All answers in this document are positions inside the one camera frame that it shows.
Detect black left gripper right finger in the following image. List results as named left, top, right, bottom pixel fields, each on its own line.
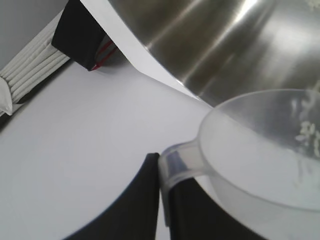
left=167, top=174, right=275, bottom=240

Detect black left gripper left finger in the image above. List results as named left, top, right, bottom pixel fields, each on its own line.
left=62, top=152, right=161, bottom=240

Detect clear plastic measuring cup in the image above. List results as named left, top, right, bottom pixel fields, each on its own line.
left=159, top=88, right=320, bottom=240

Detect white rice grains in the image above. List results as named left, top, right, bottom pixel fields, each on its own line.
left=292, top=94, right=320, bottom=191

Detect white cushion-like object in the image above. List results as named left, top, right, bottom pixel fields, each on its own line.
left=0, top=76, right=13, bottom=116

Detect white pleated fabric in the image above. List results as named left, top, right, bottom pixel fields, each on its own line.
left=0, top=17, right=72, bottom=118

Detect stainless steel mixing bowl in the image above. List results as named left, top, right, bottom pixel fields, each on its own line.
left=106, top=0, right=320, bottom=110

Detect black box with red stripes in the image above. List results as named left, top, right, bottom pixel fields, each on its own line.
left=51, top=0, right=118, bottom=72

